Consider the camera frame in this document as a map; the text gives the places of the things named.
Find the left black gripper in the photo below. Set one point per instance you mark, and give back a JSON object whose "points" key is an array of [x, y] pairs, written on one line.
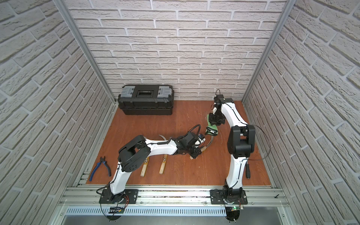
{"points": [[194, 151]]}

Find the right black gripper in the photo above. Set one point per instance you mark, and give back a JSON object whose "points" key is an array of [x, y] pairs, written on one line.
{"points": [[213, 122]]}

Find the green rag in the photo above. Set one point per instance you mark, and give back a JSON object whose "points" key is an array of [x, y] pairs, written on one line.
{"points": [[211, 129]]}

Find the wooden handle sickle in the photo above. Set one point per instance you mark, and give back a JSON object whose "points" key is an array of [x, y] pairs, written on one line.
{"points": [[144, 167], [206, 144], [164, 160]]}

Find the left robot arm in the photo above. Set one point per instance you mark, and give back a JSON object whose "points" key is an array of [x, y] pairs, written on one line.
{"points": [[134, 154]]}

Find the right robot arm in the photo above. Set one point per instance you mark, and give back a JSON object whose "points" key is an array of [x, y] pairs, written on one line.
{"points": [[240, 144]]}

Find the black plastic toolbox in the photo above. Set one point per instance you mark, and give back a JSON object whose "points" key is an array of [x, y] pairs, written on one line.
{"points": [[146, 99]]}

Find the black handled screwdriver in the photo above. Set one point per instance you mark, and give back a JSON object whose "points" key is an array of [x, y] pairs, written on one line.
{"points": [[247, 171]]}

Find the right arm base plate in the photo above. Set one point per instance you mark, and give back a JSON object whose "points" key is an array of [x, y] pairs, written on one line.
{"points": [[228, 197]]}

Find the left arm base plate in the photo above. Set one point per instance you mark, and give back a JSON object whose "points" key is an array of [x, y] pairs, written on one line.
{"points": [[118, 196]]}

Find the aluminium front rail frame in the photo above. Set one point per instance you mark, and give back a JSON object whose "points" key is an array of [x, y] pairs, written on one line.
{"points": [[152, 200]]}

